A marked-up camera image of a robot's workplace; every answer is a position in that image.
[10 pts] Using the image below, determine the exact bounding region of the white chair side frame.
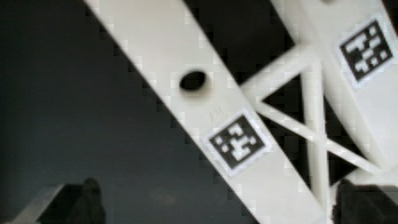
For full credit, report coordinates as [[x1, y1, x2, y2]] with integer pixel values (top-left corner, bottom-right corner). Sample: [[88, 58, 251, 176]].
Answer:
[[86, 0, 398, 224]]

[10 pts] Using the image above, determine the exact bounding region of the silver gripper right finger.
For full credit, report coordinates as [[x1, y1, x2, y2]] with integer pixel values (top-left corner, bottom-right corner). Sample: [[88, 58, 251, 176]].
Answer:
[[333, 179, 398, 224]]

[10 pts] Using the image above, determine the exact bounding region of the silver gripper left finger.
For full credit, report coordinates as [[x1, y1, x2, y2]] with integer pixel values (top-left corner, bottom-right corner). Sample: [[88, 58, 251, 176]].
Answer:
[[4, 178, 107, 224]]

